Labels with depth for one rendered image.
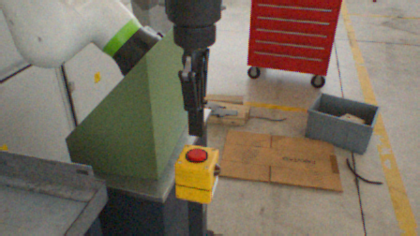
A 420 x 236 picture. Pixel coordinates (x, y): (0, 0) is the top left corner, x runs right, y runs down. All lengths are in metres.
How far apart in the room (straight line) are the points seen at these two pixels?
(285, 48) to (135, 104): 2.29
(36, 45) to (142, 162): 0.36
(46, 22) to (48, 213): 0.39
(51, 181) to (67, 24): 0.35
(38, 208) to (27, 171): 0.10
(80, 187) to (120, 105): 0.20
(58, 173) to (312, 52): 2.46
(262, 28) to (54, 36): 2.30
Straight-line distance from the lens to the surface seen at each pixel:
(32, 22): 0.82
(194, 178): 0.73
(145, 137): 0.84
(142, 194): 0.89
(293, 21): 2.89
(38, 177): 0.84
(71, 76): 1.80
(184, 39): 0.58
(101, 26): 0.92
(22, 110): 1.57
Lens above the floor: 1.36
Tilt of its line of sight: 32 degrees down
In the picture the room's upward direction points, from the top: straight up
